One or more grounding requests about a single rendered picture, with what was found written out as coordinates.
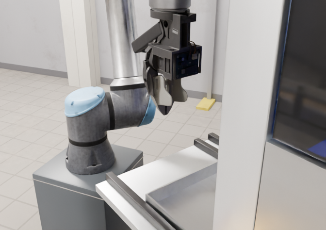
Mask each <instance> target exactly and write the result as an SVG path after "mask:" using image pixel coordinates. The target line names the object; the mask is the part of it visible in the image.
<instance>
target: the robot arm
mask: <svg viewBox="0 0 326 230"><path fill-rule="evenodd" d="M148 2H149V6H150V7H151V9H150V17H151V18H155V19H159V20H160V21H159V22H158V23H156V24H155V25H154V26H152V27H151V28H150V29H148V30H147V31H146V32H145V33H143V34H142V35H141V36H139V37H138V33H137V24H136V14H135V5H134V0H105V5H106V13H107V22H108V30H109V39H110V47H111V56H112V64H113V73H114V80H113V82H112V83H111V84H110V92H105V91H104V90H103V89H102V88H101V87H93V86H91V87H85V88H81V89H78V90H75V91H73V92H72V93H70V94H69V95H68V96H67V97H66V98H65V116H66V124H67V132H68V140H69V143H68V147H67V151H66V155H65V165H66V167H67V169H68V170H69V171H70V172H72V173H75V174H79V175H93V174H97V173H101V172H103V171H105V170H107V169H109V168H110V167H111V166H112V165H113V164H114V161H115V158H114V151H113V149H112V147H111V144H110V142H109V140H108V136H107V131H111V130H118V129H124V128H131V127H140V126H143V125H148V124H150V123H151V122H152V121H153V119H154V116H155V112H156V108H157V109H158V110H159V111H160V112H161V114H162V115H167V114H168V113H169V112H170V110H171V108H172V106H173V104H174V102H175V101H176V102H185V101H186V100H187V98H188V95H187V92H186V91H185V90H184V89H183V87H182V86H181V79H182V78H185V77H189V76H192V75H196V74H198V73H201V60H202V46H200V45H197V44H195V43H194V42H193V41H190V27H191V22H196V14H195V13H190V9H189V8H190V6H191V0H148ZM190 42H192V43H190ZM140 52H143V53H146V56H145V60H143V74H142V70H141V60H140ZM158 73H161V74H163V75H158Z"/></svg>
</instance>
